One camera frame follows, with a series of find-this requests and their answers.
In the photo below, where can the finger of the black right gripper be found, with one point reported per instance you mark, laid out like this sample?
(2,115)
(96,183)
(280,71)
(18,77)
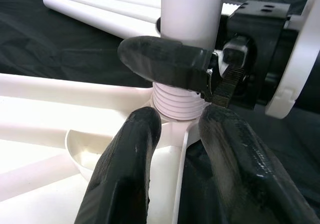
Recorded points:
(158,24)
(162,61)

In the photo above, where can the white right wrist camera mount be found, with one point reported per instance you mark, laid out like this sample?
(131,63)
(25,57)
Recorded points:
(300,66)

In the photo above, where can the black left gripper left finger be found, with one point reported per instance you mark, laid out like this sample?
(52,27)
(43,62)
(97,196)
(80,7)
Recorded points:
(125,171)

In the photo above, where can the black cloth table cover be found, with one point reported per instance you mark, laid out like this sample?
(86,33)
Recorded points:
(50,46)

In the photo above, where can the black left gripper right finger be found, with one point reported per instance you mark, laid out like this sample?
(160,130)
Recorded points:
(250,174)

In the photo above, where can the white plastic table top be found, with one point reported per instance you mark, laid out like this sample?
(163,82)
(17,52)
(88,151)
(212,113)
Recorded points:
(37,103)

